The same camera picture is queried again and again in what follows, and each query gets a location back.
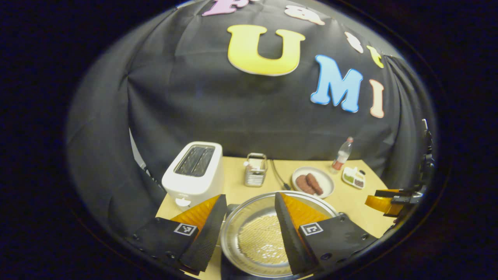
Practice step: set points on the white divided bean dish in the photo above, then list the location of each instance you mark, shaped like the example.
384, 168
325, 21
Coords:
353, 178

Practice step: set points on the white round plate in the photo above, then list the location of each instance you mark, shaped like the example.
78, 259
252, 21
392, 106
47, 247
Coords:
327, 181

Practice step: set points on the dark metal stand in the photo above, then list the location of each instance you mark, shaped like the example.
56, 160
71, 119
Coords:
428, 155

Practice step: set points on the pile of yellow soybeans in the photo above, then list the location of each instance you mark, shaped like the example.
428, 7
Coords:
260, 241

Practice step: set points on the white toaster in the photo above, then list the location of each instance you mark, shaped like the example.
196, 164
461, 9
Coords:
190, 182

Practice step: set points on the stainless steel pot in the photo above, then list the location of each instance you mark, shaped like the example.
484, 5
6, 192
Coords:
233, 237

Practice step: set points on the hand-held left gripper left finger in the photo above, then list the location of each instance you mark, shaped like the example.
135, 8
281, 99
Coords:
208, 241

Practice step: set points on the clear water bottle red label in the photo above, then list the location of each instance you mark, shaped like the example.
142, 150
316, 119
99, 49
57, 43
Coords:
342, 155

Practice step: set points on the black backdrop cloth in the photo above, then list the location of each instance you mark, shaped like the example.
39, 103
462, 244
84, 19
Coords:
194, 109

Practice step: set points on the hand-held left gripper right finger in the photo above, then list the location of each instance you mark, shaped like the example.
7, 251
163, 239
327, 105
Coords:
290, 241

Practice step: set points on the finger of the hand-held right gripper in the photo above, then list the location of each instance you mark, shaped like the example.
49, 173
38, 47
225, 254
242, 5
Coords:
393, 193
383, 204

